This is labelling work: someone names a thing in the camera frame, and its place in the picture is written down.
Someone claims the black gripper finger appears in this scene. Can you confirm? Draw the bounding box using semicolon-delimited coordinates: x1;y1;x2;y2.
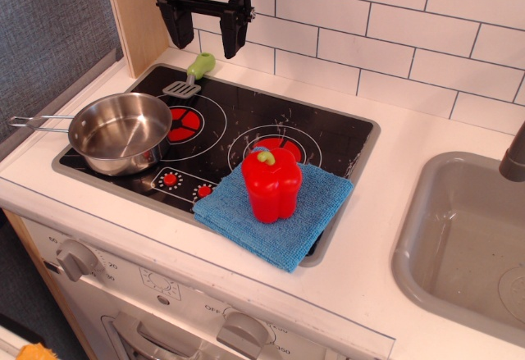
220;11;248;59
157;0;194;48

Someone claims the red toy bell pepper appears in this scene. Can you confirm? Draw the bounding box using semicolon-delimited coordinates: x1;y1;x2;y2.
241;148;303;224

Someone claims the wooden side panel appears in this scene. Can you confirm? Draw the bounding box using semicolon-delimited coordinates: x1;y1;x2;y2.
110;0;169;78

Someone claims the stainless steel pot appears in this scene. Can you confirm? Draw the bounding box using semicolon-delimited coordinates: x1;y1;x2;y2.
8;93;172;176

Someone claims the black toy stovetop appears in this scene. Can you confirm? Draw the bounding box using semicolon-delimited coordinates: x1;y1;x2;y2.
51;62;381;268

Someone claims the blue folded cloth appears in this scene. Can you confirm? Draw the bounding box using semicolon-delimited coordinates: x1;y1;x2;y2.
194;148;354;272

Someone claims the grey timer knob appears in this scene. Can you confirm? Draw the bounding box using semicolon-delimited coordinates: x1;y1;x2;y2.
56;239;98;282

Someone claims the grey oven knob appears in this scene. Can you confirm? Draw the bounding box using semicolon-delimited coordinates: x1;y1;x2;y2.
217;312;269;359

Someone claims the grey faucet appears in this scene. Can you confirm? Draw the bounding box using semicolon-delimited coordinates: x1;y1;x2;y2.
499;123;525;182

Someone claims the grey plastic sink basin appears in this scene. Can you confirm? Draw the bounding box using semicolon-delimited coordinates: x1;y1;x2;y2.
392;152;524;346

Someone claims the orange object at corner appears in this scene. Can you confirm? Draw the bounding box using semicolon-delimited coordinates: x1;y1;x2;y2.
16;343;58;360

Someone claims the green handled grey spatula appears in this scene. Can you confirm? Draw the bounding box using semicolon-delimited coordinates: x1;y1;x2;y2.
162;52;216;99

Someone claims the grey oven door handle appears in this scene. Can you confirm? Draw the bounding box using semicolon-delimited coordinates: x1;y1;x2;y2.
112;312;230;359

